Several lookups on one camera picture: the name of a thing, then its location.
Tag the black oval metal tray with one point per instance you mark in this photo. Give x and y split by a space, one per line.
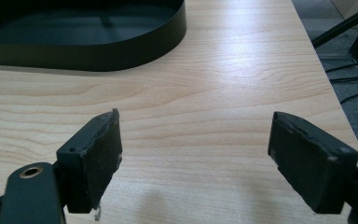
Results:
84 34

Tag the black metal stand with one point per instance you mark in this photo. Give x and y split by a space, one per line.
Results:
351 28

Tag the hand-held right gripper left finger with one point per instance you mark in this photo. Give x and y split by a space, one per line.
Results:
88 161

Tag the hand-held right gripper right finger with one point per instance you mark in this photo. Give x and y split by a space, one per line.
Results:
307 161

